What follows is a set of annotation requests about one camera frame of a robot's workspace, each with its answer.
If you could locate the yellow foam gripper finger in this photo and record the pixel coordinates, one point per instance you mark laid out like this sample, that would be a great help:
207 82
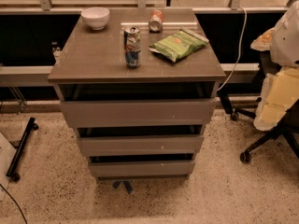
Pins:
279 93
263 42

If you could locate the grey drawer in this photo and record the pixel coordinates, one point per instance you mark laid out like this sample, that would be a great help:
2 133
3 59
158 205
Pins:
141 168
137 113
139 145

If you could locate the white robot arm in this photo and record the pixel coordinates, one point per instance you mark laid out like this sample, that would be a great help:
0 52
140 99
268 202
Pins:
284 48

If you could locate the grey drawer cabinet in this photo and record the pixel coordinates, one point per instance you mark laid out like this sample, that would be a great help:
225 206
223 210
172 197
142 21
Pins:
92 67

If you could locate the grey top drawer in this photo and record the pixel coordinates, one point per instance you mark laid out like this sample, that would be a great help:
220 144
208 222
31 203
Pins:
137 113

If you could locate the grey bottom drawer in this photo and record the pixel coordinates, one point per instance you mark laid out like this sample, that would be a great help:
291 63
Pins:
141 168

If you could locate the black office chair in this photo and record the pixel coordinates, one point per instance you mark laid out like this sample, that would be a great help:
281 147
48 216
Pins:
287 127

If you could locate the green chip bag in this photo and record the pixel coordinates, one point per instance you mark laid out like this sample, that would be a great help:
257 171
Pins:
179 45

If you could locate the lying orange soda can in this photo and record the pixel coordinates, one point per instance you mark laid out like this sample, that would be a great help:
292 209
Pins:
156 21

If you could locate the upright blue soda can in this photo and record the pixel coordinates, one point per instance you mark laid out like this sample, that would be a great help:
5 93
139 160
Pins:
132 49

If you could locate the white bowl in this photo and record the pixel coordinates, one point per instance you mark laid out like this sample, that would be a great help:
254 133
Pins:
95 17

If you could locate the black wheeled stand base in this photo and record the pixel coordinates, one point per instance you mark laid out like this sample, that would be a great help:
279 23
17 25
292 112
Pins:
11 171

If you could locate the white board on floor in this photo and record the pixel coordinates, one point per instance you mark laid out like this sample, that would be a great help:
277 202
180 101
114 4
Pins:
7 152

